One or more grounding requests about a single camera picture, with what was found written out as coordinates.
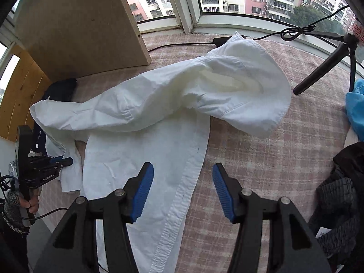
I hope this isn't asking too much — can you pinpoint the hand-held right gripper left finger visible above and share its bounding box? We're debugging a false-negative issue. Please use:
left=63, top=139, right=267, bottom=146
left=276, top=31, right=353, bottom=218
left=33, top=162, right=154, bottom=273

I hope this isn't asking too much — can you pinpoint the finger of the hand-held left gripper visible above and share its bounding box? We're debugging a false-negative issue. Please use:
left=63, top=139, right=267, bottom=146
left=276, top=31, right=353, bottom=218
left=46, top=156, right=74, bottom=169

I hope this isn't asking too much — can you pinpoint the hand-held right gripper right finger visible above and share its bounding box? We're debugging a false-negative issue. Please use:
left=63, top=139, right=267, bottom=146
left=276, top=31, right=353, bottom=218
left=212, top=163, right=332, bottom=273

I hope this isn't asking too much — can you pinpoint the white button shirt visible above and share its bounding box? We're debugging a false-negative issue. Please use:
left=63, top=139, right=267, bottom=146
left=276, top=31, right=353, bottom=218
left=29, top=32, right=292, bottom=273

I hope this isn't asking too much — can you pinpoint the person's left hand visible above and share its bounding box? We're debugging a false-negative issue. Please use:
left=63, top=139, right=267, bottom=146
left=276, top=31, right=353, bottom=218
left=18, top=189, right=39, bottom=215

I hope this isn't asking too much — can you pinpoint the yellow pine panel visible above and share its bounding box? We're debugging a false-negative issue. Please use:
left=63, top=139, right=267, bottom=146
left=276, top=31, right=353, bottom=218
left=0, top=44, right=54, bottom=142

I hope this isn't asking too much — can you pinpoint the navy garment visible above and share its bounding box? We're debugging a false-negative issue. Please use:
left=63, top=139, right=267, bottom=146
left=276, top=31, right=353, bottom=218
left=43, top=78, right=77, bottom=103

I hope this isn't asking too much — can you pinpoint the grey knit garment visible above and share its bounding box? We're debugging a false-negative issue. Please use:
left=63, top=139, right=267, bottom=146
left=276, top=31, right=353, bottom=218
left=308, top=176, right=361, bottom=258

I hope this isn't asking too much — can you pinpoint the brown cardboard board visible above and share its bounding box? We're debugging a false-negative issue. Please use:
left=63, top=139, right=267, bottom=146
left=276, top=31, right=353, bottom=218
left=14, top=0, right=152, bottom=81

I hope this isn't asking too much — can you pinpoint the blue cloth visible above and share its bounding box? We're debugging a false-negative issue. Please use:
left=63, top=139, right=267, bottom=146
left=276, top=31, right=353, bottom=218
left=345, top=79, right=364, bottom=141

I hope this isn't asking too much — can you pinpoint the black tripod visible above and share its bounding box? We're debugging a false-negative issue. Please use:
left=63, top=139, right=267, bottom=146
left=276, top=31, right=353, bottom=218
left=293, top=28, right=364, bottom=96

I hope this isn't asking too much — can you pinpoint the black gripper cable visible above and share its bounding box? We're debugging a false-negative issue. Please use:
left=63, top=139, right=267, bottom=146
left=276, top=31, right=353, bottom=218
left=0, top=176, right=69, bottom=221

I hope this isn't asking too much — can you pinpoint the black power cable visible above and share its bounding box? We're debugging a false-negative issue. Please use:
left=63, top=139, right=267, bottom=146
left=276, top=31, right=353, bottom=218
left=148, top=4, right=349, bottom=52

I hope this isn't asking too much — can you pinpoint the white window frame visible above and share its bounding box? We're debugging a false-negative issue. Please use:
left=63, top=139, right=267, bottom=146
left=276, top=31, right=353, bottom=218
left=118, top=0, right=364, bottom=63

